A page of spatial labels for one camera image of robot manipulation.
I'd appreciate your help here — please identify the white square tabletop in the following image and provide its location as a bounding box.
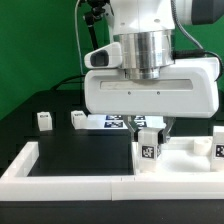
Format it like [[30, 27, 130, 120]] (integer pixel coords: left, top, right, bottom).
[[132, 136, 223, 174]]

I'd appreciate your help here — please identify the white U-shaped obstacle frame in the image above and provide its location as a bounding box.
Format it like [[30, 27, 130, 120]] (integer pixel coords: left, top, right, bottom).
[[0, 142, 224, 201]]

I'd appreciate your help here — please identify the white sheet with markers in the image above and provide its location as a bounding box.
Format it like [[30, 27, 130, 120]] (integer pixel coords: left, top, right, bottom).
[[85, 115, 165, 130]]

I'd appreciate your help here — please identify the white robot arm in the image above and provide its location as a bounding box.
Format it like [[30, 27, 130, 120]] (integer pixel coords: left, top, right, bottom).
[[85, 0, 224, 144]]

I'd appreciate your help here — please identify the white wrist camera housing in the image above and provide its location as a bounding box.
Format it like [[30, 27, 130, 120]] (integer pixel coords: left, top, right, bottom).
[[84, 42, 123, 69]]

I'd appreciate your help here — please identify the black cable bundle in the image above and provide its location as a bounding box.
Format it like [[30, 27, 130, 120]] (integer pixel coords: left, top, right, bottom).
[[49, 0, 106, 92]]

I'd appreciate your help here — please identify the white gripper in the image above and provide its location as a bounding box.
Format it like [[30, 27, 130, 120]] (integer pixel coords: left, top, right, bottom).
[[84, 57, 219, 144]]

